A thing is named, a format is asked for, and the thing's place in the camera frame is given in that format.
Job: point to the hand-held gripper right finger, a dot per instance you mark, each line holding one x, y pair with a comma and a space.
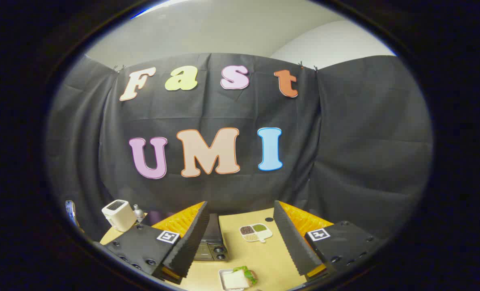
290, 238

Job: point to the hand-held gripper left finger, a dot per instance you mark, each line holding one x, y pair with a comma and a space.
191, 238

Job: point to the black toaster oven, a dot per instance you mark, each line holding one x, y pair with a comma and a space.
213, 234

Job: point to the lettuce sandwich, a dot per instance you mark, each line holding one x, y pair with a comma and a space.
238, 279

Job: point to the white pop-up toaster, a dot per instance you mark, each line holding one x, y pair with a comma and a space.
118, 216

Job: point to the white divided plate with beans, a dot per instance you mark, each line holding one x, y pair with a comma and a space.
256, 233

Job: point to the white rectangular dish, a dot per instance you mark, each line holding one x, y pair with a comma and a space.
220, 277

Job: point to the small silver shaker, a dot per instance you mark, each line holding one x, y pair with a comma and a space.
138, 213

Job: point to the black backdrop cloth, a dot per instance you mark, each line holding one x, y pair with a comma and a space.
345, 141

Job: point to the shiny blue grey object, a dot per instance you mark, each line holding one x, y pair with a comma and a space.
70, 212

